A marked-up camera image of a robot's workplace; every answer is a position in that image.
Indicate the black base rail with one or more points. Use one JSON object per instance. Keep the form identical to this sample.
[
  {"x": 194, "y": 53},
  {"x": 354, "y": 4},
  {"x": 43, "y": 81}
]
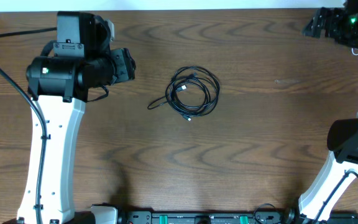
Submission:
[{"x": 222, "y": 217}]

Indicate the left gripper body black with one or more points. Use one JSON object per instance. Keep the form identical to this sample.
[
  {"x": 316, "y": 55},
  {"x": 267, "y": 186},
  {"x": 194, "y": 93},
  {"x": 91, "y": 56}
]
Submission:
[{"x": 124, "y": 65}]

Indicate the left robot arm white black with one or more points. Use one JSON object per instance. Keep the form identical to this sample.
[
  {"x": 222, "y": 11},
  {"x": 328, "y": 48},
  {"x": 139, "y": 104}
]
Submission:
[{"x": 59, "y": 80}]

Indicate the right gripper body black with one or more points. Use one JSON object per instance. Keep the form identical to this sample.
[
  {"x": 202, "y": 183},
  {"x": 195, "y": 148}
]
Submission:
[{"x": 351, "y": 28}]

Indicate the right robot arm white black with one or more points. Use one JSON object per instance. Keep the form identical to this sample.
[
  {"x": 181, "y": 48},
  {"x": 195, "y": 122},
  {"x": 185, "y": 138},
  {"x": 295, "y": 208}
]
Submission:
[{"x": 341, "y": 166}]

